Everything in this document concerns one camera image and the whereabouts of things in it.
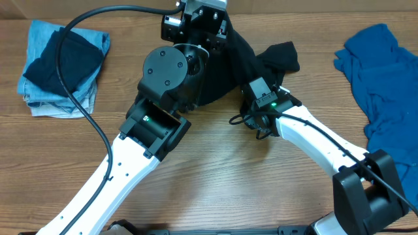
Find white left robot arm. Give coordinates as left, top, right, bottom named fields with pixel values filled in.
left=40, top=1, right=227, bottom=234

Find folded dark navy garment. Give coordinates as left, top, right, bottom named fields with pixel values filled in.
left=23, top=28, right=104, bottom=97

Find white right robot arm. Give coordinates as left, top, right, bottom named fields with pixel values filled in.
left=239, top=78, right=411, bottom=234

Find blue t-shirt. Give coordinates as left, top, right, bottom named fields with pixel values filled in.
left=334, top=23, right=417, bottom=205

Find black t-shirt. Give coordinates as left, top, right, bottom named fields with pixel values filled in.
left=197, top=17, right=300, bottom=106

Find cardboard back panel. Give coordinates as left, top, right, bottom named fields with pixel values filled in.
left=1, top=0, right=417, bottom=19

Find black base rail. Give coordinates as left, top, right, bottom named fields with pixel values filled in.
left=107, top=219, right=327, bottom=235

